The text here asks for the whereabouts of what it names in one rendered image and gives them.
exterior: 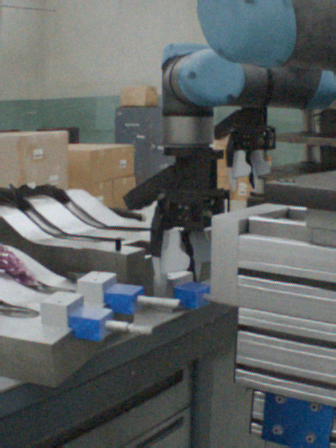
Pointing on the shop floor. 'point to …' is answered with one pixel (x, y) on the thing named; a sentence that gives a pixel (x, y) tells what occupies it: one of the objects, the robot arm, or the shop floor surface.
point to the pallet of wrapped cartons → (34, 158)
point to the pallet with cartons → (102, 171)
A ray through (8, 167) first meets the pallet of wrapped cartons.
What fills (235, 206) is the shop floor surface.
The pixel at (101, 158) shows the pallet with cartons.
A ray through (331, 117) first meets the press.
